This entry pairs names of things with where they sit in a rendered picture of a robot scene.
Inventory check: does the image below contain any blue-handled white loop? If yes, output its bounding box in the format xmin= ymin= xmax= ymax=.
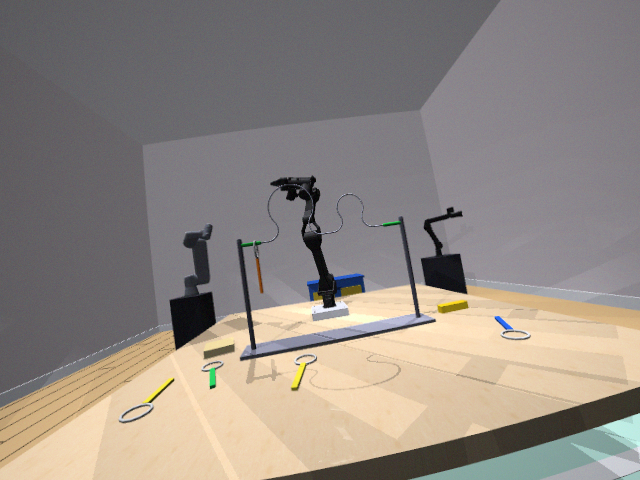
xmin=495 ymin=316 xmax=531 ymax=340

